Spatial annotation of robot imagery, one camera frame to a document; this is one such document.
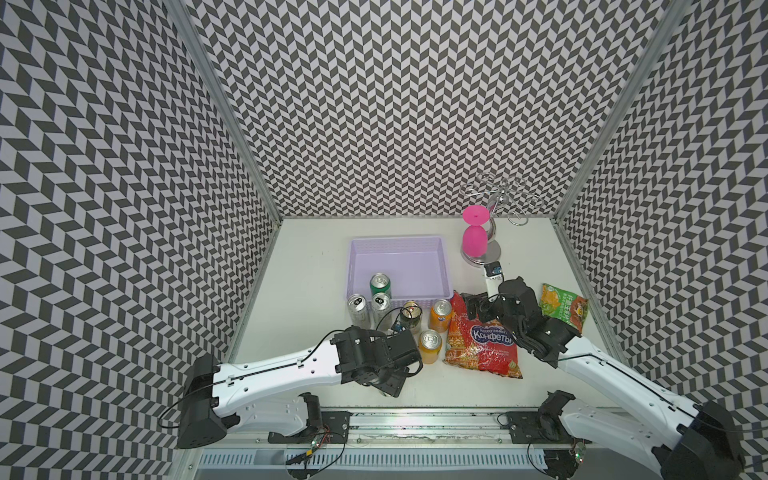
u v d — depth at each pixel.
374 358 0.52
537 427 0.66
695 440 0.39
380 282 0.88
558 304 0.93
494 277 0.66
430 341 0.83
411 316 0.82
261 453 0.72
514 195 0.81
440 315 0.83
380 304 0.81
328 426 0.72
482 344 0.82
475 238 0.89
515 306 0.57
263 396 0.43
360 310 0.80
